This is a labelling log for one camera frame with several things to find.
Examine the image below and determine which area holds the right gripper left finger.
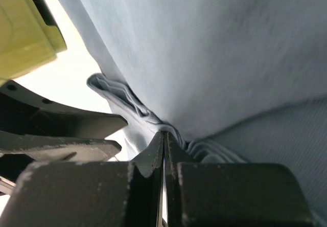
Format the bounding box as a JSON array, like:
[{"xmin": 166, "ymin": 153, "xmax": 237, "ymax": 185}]
[{"xmin": 1, "ymin": 132, "xmax": 164, "ymax": 226}]

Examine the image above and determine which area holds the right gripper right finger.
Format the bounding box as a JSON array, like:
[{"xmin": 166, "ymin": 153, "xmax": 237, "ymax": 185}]
[{"xmin": 163, "ymin": 132, "xmax": 316, "ymax": 226}]

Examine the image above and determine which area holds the grey blue t shirt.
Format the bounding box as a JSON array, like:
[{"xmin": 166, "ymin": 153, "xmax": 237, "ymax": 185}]
[{"xmin": 59, "ymin": 0, "xmax": 326, "ymax": 226}]

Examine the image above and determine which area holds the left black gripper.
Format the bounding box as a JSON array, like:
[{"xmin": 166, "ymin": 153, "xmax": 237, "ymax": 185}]
[{"xmin": 1, "ymin": 80, "xmax": 127, "ymax": 184}]

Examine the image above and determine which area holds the olive green plastic bin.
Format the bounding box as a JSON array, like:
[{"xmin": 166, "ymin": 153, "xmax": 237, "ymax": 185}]
[{"xmin": 1, "ymin": 0, "xmax": 67, "ymax": 84}]

